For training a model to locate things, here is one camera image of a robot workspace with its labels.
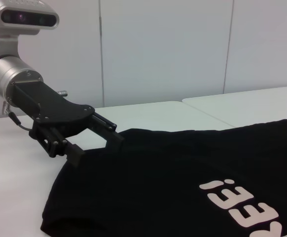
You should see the left arm cable with plug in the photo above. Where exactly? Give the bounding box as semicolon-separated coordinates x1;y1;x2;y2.
1;101;35;131

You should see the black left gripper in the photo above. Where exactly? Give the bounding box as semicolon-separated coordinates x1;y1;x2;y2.
8;80;125;167

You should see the black shirt with white print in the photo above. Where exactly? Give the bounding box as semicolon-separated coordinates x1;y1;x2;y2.
40;116;287;237

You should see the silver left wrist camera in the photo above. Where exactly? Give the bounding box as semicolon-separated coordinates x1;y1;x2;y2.
0;0;60;38

